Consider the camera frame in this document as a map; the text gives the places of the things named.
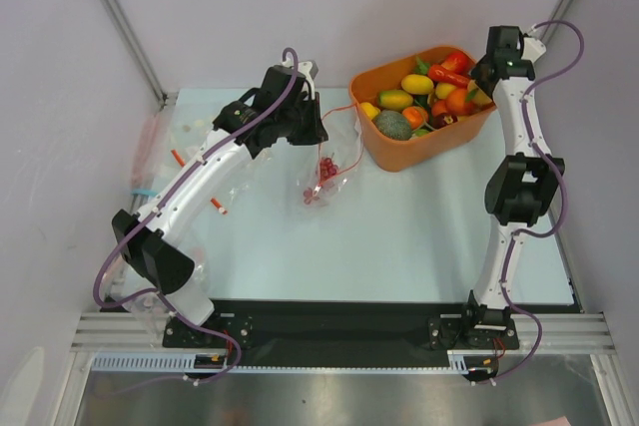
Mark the yellow orange peach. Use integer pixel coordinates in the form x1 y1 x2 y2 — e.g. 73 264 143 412
467 88 492 107

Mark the clear zip top bag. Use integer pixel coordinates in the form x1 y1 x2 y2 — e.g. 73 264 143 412
297 103 364 212

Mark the red grape bunch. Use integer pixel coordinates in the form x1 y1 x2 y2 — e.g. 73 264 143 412
303 157 338 206

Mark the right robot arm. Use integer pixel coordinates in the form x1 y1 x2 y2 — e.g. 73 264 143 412
460 26 566 348

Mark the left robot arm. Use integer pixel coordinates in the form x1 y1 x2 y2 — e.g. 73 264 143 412
112 61 328 346

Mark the orange tangerine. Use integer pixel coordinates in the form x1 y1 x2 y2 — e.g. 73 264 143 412
445 88 474 116

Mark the green netted melon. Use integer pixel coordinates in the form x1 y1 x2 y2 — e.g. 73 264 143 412
372 110 412 141

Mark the orange plastic bin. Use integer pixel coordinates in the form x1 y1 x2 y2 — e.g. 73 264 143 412
348 46 496 172

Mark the green yellow mango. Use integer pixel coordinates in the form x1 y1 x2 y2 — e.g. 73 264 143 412
377 90 413 112

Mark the pile of clear bags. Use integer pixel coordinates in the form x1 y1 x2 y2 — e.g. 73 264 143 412
112 102 272 326

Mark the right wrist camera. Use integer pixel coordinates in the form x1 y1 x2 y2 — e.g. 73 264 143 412
519 33 546 64

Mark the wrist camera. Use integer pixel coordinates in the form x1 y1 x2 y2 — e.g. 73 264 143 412
281 60 319 99
519 33 546 64

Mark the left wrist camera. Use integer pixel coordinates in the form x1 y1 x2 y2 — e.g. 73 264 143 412
281 60 319 99

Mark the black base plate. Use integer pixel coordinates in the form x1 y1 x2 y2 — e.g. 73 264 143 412
162 299 519 359

